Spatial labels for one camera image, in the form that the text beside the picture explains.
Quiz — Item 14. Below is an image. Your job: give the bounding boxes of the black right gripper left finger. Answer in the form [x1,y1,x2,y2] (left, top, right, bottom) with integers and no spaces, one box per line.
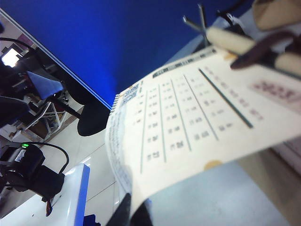
[111,192,132,226]

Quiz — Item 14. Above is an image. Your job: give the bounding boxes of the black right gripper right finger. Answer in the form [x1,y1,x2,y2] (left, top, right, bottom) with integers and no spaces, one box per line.
[131,199,155,226]

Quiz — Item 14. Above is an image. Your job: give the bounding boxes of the white paper calendar pages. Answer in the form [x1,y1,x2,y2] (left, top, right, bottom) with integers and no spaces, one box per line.
[104,46,301,203]

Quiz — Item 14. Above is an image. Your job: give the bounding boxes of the black padded chair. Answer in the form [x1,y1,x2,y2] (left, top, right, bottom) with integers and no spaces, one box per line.
[35,47,111,137]

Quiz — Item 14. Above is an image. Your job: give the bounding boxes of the white metal rack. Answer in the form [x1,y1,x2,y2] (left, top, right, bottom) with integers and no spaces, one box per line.
[22,100,65,140]

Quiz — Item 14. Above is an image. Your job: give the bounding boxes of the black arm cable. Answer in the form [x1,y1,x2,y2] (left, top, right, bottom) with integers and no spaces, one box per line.
[22,140,70,175]

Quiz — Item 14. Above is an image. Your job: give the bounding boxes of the brown leather snap strap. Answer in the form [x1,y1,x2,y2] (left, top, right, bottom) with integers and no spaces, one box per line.
[230,30,301,71]

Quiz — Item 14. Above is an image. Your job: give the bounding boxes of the black power cable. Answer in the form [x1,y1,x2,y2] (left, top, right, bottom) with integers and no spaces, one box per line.
[215,0,250,32]

